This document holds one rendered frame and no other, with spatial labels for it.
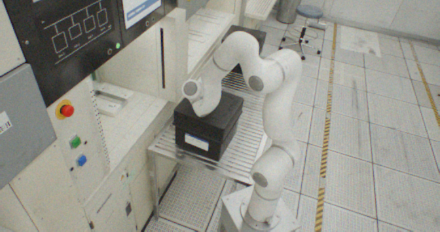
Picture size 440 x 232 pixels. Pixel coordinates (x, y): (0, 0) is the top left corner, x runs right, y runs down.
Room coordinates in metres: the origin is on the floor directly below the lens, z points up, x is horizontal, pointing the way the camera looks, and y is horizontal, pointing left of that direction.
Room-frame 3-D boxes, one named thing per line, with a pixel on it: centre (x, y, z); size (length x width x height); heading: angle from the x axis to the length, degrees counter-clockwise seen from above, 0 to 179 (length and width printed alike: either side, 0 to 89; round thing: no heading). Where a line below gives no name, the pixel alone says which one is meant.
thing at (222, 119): (1.19, 0.05, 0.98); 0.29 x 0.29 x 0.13; 70
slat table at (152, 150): (1.61, -0.08, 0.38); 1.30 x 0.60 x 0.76; 166
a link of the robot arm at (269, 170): (0.73, -0.23, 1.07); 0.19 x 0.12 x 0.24; 144
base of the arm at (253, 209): (0.76, -0.25, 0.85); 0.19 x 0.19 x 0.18
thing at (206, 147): (1.19, 0.06, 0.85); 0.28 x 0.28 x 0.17; 70
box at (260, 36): (2.04, -0.12, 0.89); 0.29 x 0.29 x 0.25; 77
